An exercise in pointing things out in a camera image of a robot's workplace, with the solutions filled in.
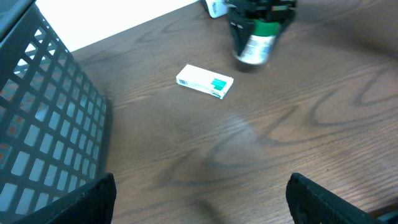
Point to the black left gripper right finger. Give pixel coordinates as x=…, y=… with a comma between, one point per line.
x=310, y=203

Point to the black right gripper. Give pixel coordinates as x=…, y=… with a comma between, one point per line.
x=242, y=24

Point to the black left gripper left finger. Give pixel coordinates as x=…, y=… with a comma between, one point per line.
x=92, y=203

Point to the green lidded jar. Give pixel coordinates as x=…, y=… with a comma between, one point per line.
x=258, y=47

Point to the white green medicine box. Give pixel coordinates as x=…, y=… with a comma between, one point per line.
x=205, y=81

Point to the white barcode scanner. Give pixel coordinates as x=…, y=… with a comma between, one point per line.
x=215, y=8

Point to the grey plastic basket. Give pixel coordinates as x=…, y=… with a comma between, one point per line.
x=55, y=124

